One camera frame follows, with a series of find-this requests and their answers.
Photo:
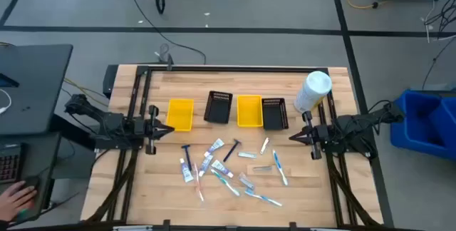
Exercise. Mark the dark flat screen device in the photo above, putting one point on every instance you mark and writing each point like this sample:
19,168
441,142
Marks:
7,80

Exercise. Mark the silver nail clipper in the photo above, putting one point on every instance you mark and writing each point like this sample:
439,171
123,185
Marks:
264,145
262,168
247,155

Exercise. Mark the black desk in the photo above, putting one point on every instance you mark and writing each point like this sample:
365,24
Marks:
35,88

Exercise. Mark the black plastic basket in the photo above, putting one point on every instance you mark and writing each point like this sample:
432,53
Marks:
275,115
218,108

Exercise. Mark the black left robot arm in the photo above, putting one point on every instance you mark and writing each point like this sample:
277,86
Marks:
110,124

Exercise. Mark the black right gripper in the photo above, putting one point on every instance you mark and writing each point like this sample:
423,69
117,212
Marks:
320,133

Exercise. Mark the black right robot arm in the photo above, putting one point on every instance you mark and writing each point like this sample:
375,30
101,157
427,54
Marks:
356,125

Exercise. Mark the blue wrapped toothbrush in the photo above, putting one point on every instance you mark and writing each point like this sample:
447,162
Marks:
263,198
279,167

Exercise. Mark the red wrapped toothbrush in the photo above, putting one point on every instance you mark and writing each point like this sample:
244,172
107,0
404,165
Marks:
198,183

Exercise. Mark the blue plastic bin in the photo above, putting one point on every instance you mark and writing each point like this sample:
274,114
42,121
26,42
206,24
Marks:
447,117
409,127

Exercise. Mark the black keyboard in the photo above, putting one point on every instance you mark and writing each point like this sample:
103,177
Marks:
9,165

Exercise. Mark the black keyboard tray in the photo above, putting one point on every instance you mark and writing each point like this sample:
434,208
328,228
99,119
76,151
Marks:
42,159

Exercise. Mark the small white toothpaste tube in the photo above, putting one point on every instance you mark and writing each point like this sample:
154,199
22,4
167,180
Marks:
221,168
213,148
186,172
205,165

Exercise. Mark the blue disposable razor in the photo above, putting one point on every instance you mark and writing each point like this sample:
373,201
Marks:
187,159
231,150

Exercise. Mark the yellow plastic basket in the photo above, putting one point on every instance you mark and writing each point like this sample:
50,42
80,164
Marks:
180,115
249,111

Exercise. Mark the clear plastic bags right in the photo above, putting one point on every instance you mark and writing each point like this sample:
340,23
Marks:
246,181

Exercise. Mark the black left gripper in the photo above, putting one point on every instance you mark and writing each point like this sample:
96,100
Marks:
151,129

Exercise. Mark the green wrapped toothbrush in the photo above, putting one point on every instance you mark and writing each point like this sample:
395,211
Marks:
224,182

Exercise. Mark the person's hand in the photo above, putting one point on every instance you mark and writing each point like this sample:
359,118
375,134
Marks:
14,202

